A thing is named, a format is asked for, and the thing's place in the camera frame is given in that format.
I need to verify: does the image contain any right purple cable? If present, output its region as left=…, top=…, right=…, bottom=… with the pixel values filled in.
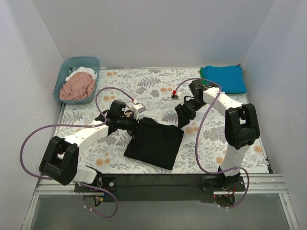
left=172, top=78, right=250, bottom=209

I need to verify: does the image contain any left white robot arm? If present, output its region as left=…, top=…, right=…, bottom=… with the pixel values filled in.
left=39, top=100, right=146, bottom=192

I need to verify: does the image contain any folded blue t shirt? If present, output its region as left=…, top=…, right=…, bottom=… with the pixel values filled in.
left=203, top=66, right=247, bottom=94

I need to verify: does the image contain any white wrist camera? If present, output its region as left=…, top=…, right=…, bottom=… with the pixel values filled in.
left=171, top=90, right=187, bottom=105
left=131, top=103, right=146, bottom=120

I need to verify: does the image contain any purple cable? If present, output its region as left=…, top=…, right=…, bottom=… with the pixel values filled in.
left=172, top=78, right=250, bottom=209
left=19, top=87, right=137, bottom=219

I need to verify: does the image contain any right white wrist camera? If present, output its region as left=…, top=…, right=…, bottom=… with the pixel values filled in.
left=171, top=90, right=187, bottom=105

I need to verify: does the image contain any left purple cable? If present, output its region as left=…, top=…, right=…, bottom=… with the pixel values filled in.
left=19, top=87, right=137, bottom=219

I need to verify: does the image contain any floral patterned table mat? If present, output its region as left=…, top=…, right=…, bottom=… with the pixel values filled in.
left=57, top=69, right=227, bottom=173

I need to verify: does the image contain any aluminium frame rail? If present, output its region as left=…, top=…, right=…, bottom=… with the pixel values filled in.
left=34, top=173, right=289, bottom=195

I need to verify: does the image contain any teal plastic laundry bin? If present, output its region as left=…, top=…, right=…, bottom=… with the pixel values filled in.
left=54, top=57, right=100, bottom=105

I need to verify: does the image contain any black t shirt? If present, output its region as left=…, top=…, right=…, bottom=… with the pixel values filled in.
left=124, top=117, right=184, bottom=170

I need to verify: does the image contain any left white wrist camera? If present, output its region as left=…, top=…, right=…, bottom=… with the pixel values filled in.
left=131, top=103, right=146, bottom=120

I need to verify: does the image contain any pink t shirt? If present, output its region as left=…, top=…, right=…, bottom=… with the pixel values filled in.
left=59, top=72, right=96, bottom=100

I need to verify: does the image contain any white t shirt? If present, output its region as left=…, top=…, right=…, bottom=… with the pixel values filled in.
left=65, top=67, right=97, bottom=81

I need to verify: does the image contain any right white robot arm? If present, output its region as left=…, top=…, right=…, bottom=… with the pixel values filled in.
left=172, top=78, right=260, bottom=191

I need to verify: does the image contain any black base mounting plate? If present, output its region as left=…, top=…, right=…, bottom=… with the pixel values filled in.
left=74, top=173, right=247, bottom=203

